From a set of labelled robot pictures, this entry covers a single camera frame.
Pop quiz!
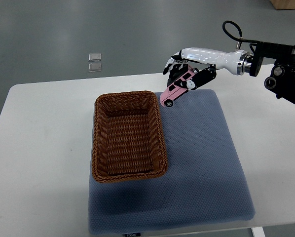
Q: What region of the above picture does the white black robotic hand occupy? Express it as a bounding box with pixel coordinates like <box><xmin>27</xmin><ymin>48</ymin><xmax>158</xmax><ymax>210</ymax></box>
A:
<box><xmin>162</xmin><ymin>47</ymin><xmax>251</xmax><ymax>90</ymax></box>

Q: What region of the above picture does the pink toy car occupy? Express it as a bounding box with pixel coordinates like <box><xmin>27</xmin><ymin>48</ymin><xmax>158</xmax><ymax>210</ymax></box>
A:
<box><xmin>160</xmin><ymin>65</ymin><xmax>199</xmax><ymax>107</ymax></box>

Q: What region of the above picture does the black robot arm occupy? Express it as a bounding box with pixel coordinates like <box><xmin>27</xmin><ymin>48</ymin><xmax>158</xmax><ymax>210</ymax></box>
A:
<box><xmin>243</xmin><ymin>41</ymin><xmax>295</xmax><ymax>104</ymax></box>

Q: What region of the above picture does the brown wicker basket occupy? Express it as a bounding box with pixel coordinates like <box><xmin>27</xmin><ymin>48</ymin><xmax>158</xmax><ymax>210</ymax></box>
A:
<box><xmin>91</xmin><ymin>91</ymin><xmax>168</xmax><ymax>183</ymax></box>

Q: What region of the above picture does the wooden box corner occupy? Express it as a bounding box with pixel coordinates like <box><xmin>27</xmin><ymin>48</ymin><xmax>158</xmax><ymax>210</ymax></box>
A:
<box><xmin>270</xmin><ymin>0</ymin><xmax>295</xmax><ymax>10</ymax></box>

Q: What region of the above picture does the upper floor plate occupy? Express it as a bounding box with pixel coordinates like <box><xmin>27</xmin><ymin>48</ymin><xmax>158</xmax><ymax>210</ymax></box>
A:
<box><xmin>88</xmin><ymin>52</ymin><xmax>102</xmax><ymax>62</ymax></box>

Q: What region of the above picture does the blue-grey foam mat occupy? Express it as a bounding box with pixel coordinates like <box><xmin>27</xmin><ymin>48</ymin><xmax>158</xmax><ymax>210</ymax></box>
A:
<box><xmin>89</xmin><ymin>89</ymin><xmax>255</xmax><ymax>235</ymax></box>

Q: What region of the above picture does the white table leg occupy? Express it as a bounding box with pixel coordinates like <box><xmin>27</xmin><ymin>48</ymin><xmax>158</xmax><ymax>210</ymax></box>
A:
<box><xmin>251</xmin><ymin>227</ymin><xmax>265</xmax><ymax>237</ymax></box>

